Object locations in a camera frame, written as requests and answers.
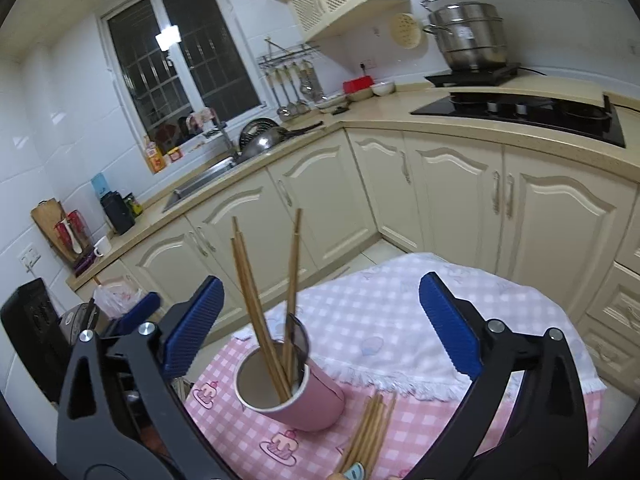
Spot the dark metal spoon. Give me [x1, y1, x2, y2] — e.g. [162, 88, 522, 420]
[284, 313, 310, 387]

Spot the pink utensil cup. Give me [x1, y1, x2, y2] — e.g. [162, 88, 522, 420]
[234, 348, 346, 432]

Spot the light blue knife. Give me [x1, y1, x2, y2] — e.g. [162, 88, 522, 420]
[343, 462, 366, 480]

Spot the plastic bag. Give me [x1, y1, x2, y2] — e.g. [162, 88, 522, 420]
[92, 278, 145, 320]

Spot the brown rice cooker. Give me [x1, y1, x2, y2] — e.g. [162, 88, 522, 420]
[58, 299, 110, 346]

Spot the white mug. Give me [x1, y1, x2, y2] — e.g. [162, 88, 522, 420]
[93, 235, 113, 258]

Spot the red utensil holder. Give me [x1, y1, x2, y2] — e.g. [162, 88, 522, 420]
[54, 209, 93, 266]

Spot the black electric kettle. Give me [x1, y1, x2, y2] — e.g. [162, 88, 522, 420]
[100, 191, 134, 235]

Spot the wooden cutting board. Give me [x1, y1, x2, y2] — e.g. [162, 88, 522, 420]
[30, 198, 75, 266]

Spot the steel sink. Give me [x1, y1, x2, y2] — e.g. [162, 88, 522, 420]
[163, 157, 236, 212]

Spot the orange bottle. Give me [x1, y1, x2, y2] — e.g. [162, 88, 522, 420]
[143, 136, 166, 174]

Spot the pink checkered tablecloth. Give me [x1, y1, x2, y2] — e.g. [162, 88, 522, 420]
[184, 254, 605, 479]

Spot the faucet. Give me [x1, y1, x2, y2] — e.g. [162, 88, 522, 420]
[186, 107, 239, 159]

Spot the window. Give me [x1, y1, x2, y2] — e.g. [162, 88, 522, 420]
[103, 0, 266, 158]

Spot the hanging utensil rack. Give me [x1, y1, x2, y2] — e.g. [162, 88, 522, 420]
[257, 36, 324, 122]

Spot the red box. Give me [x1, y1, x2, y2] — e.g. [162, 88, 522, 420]
[343, 75, 374, 94]

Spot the black gas stove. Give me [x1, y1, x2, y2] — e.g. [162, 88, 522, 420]
[411, 92, 626, 148]

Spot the white bowl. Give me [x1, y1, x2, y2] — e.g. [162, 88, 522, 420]
[371, 81, 396, 96]

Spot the induction cooker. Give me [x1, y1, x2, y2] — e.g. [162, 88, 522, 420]
[425, 63, 520, 88]

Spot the round cream steamer tray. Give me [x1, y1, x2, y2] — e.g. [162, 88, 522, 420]
[388, 13, 423, 50]

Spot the steel steamer pot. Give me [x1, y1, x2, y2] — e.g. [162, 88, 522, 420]
[420, 0, 508, 72]

